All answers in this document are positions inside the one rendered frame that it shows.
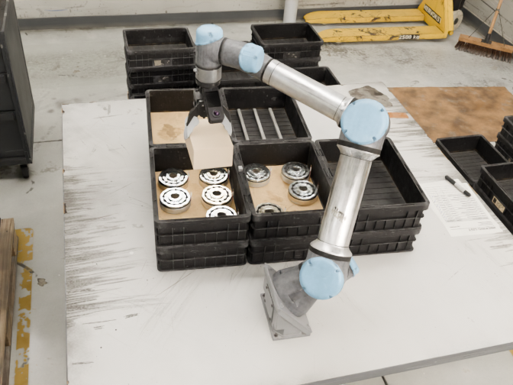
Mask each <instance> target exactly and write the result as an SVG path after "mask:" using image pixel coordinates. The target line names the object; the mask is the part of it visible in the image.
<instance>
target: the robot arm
mask: <svg viewBox="0 0 513 385"><path fill-rule="evenodd" d="M223 36H224V35H223V31H222V29H221V28H220V27H219V26H217V25H214V24H204V25H202V26H200V27H198V29H197V30H196V37H195V67H196V68H194V69H193V71H194V72H195V77H196V84H197V85H198V86H199V88H198V89H193V105H194V108H192V109H191V110H190V112H189V114H188V116H187V117H186V119H185V129H184V134H183V135H184V140H186V139H188V138H189V135H190V134H191V133H192V132H193V128H194V127H195V126H197V125H198V123H199V119H198V116H200V117H203V118H204V119H205V118H206V117H208V123H209V124H217V123H221V124H223V126H224V129H225V130H227V132H228V134H229V135H230V136H231V133H232V127H231V119H230V115H229V112H228V110H227V108H226V107H225V106H223V105H222V103H221V98H220V95H219V91H218V86H219V85H220V81H221V65H224V66H229V67H233V68H235V69H238V70H241V71H243V72H245V73H247V74H248V75H249V76H252V77H254V78H256V79H258V80H260V81H262V82H264V83H266V84H267V85H269V86H272V87H273V88H275V89H277V90H279V91H280V92H283V93H284V94H286V95H288V96H290V97H292V98H293V99H295V100H297V101H299V102H301V103H302V104H304V105H307V106H308V107H310V108H312V109H314V110H315V111H317V112H319V113H321V114H323V115H325V116H327V117H328V118H330V119H332V120H334V121H336V122H337V126H338V127H339V128H341V130H340V135H339V138H338V142H337V146H338V148H339V150H340V157H339V161H338V164H337V169H336V172H335V175H334V180H333V183H332V186H331V191H330V194H329V197H328V201H327V205H326V209H325V211H324V217H323V219H322V223H321V228H320V231H319V234H318V238H317V239H316V240H314V241H313V242H311V243H310V246H309V249H308V254H307V257H306V260H304V261H302V262H301V263H300V264H298V265H296V266H293V267H288V268H285V269H281V270H278V271H276V272H275V273H274V274H273V276H272V279H273V285H274V287H275V290H276V292H277V294H278V296H279V298H280V299H281V300H282V302H283V304H284V305H285V306H286V308H287V309H288V310H289V311H290V312H291V313H292V314H293V315H295V316H297V317H301V316H303V315H304V314H306V313H307V312H308V310H309V309H310V308H311V307H312V306H313V305H314V304H315V302H316V301H317V300H318V299H321V300H325V299H330V298H332V297H334V296H336V295H337V294H338V293H339V292H340V291H341V290H342V288H343V286H344V284H345V282H346V281H347V280H349V279H350V278H351V277H355V275H356V274H358V273H359V271H360V269H359V267H358V266H357V263H356V261H355V260H354V259H353V257H352V253H351V252H350V249H349V243H350V239H351V235H352V233H353V228H354V225H355V222H356V219H357V214H358V211H359V208H360V203H361V200H362V197H363V192H364V189H365V186H366V181H367V178H368V175H369V170H370V167H371V164H372V162H373V160H375V159H376V158H377V157H379V156H380V154H381V150H382V146H383V143H384V140H385V137H386V136H387V134H388V133H389V130H390V125H391V121H390V117H389V114H388V112H387V111H386V109H385V107H384V106H383V105H382V104H381V103H379V102H377V101H376V100H373V99H357V98H355V97H352V98H347V97H346V96H344V95H341V94H340V93H339V92H336V91H334V90H333V89H330V88H328V87H326V86H325V85H323V84H321V83H319V82H317V81H315V80H313V79H311V78H310V77H308V76H306V75H304V74H302V73H300V72H298V71H296V70H294V69H293V68H291V67H289V66H286V65H285V64H283V63H280V62H279V61H278V60H274V59H273V58H272V57H269V56H267V55H266V54H265V53H264V52H263V48H262V47H261V46H257V45H256V44H252V43H246V42H243V41H239V40H233V39H230V38H227V37H223ZM196 91H197V92H196Z"/></svg>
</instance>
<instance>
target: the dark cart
mask: <svg viewBox="0 0 513 385"><path fill-rule="evenodd" d="M34 111H35V106H34V99H33V95H32V91H31V84H30V80H29V75H28V71H27V64H26V59H25V55H24V48H23V44H22V40H21V33H20V29H19V25H18V17H17V13H16V9H15V2H14V0H0V167H4V166H13V165H20V167H21V168H20V169H21V172H22V174H23V177H24V178H25V177H29V174H28V172H29V170H28V169H29V167H28V166H27V165H28V164H29V163H32V160H33V144H34Z"/></svg>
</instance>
